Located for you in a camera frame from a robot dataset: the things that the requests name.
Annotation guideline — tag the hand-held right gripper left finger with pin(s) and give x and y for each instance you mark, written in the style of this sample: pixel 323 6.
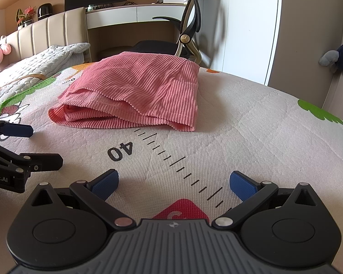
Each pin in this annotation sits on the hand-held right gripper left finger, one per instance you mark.
pixel 104 185

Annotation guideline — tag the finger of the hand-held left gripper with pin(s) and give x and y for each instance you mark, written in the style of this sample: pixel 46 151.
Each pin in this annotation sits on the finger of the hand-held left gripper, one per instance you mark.
pixel 18 130
pixel 45 161

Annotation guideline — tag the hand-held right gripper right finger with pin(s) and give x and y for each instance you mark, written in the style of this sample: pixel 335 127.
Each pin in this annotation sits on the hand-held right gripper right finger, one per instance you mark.
pixel 241 185

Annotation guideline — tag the pink ribbed sweater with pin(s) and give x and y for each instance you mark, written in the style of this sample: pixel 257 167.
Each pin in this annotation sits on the pink ribbed sweater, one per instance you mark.
pixel 137 91

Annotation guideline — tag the printed play mat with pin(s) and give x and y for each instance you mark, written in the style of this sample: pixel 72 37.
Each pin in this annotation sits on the printed play mat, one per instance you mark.
pixel 245 137

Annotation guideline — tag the grey quilted blanket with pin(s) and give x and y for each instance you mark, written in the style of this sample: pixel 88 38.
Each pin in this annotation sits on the grey quilted blanket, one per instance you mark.
pixel 45 62

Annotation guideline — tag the beige padded headboard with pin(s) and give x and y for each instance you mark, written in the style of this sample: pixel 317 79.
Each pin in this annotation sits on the beige padded headboard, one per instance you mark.
pixel 40 34

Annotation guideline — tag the potted plant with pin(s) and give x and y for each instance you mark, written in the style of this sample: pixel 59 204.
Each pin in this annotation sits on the potted plant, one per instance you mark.
pixel 25 15

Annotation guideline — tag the black round speaker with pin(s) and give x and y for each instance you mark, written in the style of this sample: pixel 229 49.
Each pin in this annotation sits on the black round speaker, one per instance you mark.
pixel 44 12

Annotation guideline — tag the black and gold office chair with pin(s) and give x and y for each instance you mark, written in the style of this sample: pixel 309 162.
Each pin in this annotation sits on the black and gold office chair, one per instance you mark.
pixel 188 37

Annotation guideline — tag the white wardrobe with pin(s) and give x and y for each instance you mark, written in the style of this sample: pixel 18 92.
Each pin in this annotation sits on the white wardrobe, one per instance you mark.
pixel 245 25

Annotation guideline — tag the white desk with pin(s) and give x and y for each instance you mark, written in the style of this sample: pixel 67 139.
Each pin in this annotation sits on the white desk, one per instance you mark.
pixel 131 15

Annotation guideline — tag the grey and navy plush toy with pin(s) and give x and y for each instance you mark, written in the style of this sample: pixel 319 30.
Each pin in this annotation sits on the grey and navy plush toy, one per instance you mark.
pixel 341 57

